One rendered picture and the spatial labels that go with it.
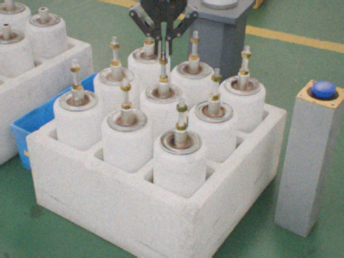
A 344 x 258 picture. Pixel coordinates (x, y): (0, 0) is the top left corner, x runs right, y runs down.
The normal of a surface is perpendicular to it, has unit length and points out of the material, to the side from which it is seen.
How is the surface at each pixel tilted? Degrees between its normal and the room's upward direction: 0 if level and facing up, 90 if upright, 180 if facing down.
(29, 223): 0
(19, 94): 90
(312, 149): 90
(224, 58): 90
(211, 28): 90
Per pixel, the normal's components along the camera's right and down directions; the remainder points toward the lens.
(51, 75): 0.83, 0.33
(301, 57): 0.02, -0.82
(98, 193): -0.55, 0.47
